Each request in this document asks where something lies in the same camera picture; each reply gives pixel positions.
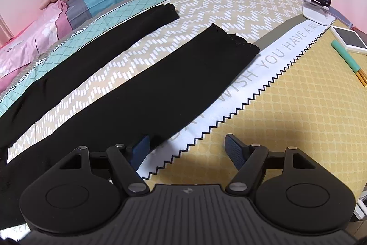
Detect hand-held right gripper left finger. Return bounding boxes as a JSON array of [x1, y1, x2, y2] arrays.
[[58, 134, 151, 196]]

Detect white phone stand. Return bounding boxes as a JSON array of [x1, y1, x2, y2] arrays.
[[302, 0, 336, 27]]

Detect black pants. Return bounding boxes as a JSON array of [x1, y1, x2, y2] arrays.
[[0, 3, 261, 230]]

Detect pink floral quilt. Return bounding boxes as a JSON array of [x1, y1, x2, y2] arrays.
[[0, 0, 72, 96]]

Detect white flat tablet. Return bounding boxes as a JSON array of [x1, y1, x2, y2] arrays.
[[330, 25, 367, 55]]

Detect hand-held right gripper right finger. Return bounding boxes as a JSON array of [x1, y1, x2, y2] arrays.
[[225, 134, 317, 196]]

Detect patterned yellow teal bedspread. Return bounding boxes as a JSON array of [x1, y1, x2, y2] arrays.
[[0, 0, 367, 234]]

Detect teal wooden stick bundle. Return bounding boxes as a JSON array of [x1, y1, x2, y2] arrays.
[[331, 40, 367, 87]]

